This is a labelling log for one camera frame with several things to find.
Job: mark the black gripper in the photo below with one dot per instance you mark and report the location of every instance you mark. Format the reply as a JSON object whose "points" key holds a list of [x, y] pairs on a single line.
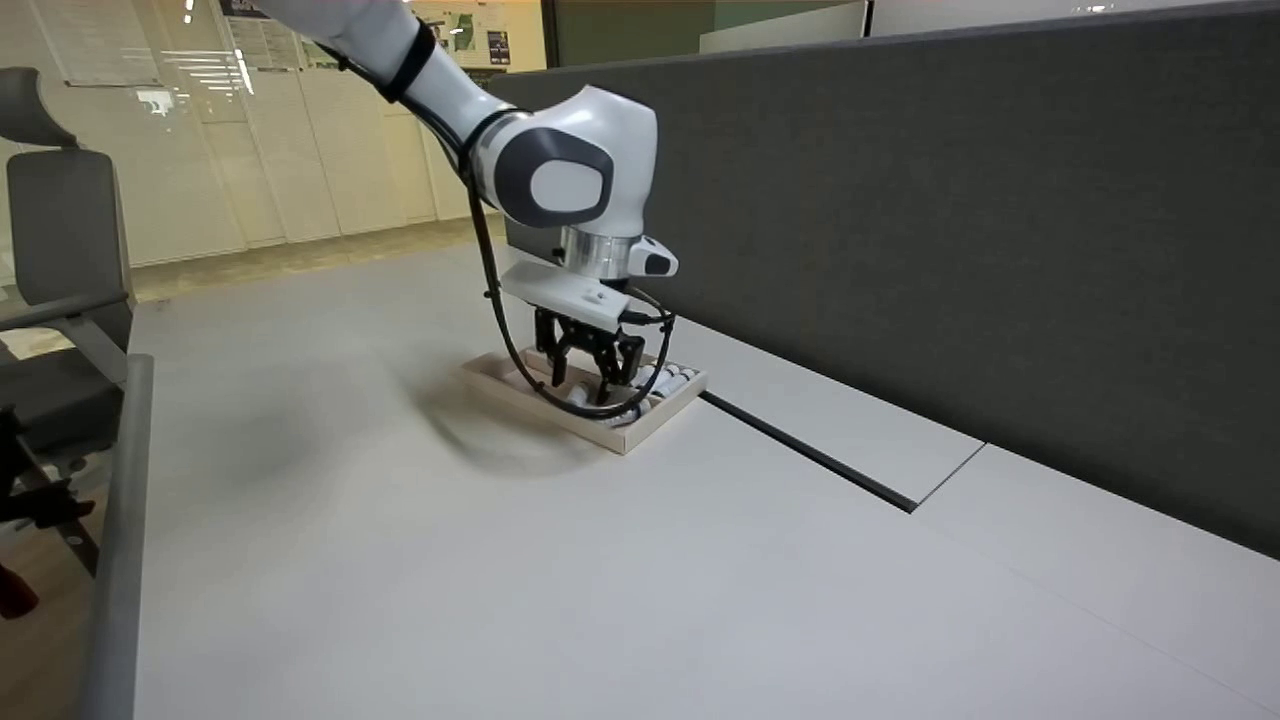
{"points": [[616, 359]]}

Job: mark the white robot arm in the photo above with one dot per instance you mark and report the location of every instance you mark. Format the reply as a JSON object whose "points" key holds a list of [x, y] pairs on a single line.
{"points": [[578, 164]]}

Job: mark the light wooden tray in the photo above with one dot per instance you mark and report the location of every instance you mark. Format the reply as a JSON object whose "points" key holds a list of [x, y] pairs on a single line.
{"points": [[578, 406]]}

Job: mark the grey partition panel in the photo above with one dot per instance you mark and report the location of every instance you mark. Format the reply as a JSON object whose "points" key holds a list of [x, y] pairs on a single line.
{"points": [[1061, 239]]}

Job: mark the grey office chair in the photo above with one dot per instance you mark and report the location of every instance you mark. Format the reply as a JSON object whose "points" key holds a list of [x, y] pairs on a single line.
{"points": [[72, 278]]}

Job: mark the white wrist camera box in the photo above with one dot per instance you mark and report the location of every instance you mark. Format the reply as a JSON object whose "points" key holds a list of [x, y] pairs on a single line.
{"points": [[566, 294]]}

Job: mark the grey table cable flap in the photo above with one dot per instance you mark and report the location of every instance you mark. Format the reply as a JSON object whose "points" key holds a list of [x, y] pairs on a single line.
{"points": [[884, 449]]}

